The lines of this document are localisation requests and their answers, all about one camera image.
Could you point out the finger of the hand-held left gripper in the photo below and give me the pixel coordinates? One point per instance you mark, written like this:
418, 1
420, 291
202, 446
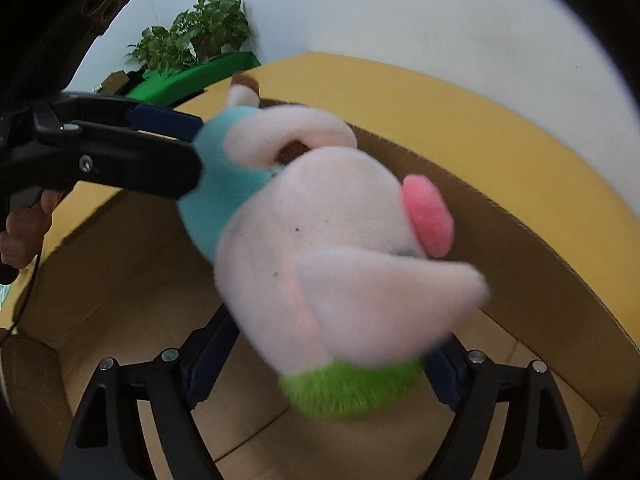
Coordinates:
140, 165
165, 120

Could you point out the cardboard box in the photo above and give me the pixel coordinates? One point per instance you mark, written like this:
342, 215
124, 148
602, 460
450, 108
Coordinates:
125, 270

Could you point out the person's left hand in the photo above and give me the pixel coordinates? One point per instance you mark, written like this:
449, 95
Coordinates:
25, 235

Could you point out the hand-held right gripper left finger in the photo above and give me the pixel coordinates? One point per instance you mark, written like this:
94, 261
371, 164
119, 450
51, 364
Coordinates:
210, 360

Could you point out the green cloth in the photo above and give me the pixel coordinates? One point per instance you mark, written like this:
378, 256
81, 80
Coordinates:
200, 72

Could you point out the small brown carton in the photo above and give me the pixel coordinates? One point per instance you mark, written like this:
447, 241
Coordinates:
116, 81

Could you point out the pink pig plush toy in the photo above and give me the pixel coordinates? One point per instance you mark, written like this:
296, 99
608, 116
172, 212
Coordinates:
320, 220

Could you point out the small potted green plant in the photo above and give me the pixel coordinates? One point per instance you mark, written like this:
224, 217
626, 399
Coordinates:
160, 50

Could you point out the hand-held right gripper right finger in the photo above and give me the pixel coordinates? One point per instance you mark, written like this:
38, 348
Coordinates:
447, 380

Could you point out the tall potted green plant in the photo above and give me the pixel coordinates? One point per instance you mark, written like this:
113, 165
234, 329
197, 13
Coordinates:
215, 20

